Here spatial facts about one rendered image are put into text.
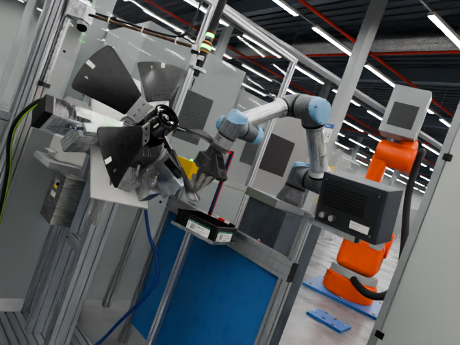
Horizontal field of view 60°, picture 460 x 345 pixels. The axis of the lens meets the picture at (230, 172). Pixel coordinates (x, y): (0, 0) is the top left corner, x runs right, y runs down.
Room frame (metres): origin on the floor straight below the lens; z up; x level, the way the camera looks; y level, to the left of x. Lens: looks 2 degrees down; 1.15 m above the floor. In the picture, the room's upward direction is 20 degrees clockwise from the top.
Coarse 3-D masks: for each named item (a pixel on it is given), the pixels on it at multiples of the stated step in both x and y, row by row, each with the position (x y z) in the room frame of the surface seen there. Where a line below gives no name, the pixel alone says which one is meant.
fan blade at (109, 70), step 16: (112, 48) 1.55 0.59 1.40; (96, 64) 1.51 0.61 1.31; (112, 64) 1.53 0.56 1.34; (80, 80) 1.48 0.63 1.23; (96, 80) 1.51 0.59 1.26; (112, 80) 1.53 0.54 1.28; (128, 80) 1.56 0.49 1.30; (96, 96) 1.52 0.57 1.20; (112, 96) 1.54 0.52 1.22; (128, 96) 1.57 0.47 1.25
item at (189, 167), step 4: (180, 160) 2.16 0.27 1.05; (184, 160) 2.13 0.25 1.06; (188, 160) 2.11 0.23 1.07; (184, 164) 2.12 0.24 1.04; (188, 164) 2.10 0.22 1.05; (192, 164) 2.08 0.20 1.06; (184, 168) 2.11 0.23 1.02; (188, 168) 2.09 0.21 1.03; (192, 168) 2.08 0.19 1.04; (196, 168) 2.10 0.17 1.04; (188, 172) 2.08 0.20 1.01; (192, 172) 2.09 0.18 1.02; (188, 176) 2.08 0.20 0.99
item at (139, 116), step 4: (140, 100) 1.59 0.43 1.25; (144, 100) 1.60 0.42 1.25; (136, 104) 1.59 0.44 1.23; (140, 104) 1.60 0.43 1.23; (144, 104) 1.60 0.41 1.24; (148, 104) 1.61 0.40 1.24; (132, 108) 1.59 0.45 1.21; (136, 108) 1.60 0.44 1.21; (140, 108) 1.60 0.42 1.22; (144, 108) 1.61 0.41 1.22; (148, 108) 1.61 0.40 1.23; (128, 112) 1.59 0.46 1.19; (132, 112) 1.59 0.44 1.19; (136, 112) 1.60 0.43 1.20; (140, 112) 1.60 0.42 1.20; (144, 112) 1.61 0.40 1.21; (132, 116) 1.60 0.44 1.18; (136, 116) 1.60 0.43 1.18; (140, 116) 1.61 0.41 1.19; (136, 120) 1.61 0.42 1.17; (140, 120) 1.61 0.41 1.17
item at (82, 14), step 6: (72, 0) 1.81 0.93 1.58; (72, 6) 1.80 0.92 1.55; (78, 6) 1.80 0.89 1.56; (84, 6) 1.79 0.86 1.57; (90, 6) 1.81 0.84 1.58; (66, 12) 1.81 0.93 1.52; (72, 12) 1.80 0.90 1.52; (78, 12) 1.80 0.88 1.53; (84, 12) 1.79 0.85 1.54; (90, 12) 1.83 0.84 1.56; (72, 18) 1.86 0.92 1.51; (78, 18) 1.82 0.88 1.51; (84, 18) 1.80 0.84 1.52; (90, 18) 1.84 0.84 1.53; (90, 24) 1.85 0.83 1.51
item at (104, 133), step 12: (108, 132) 1.36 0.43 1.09; (120, 132) 1.41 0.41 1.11; (132, 132) 1.46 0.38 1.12; (108, 144) 1.36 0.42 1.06; (120, 144) 1.41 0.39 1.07; (132, 144) 1.47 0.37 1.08; (108, 156) 1.36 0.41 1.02; (120, 156) 1.42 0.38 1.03; (132, 156) 1.50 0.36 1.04; (108, 168) 1.36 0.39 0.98; (120, 168) 1.43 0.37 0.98; (120, 180) 1.44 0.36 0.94
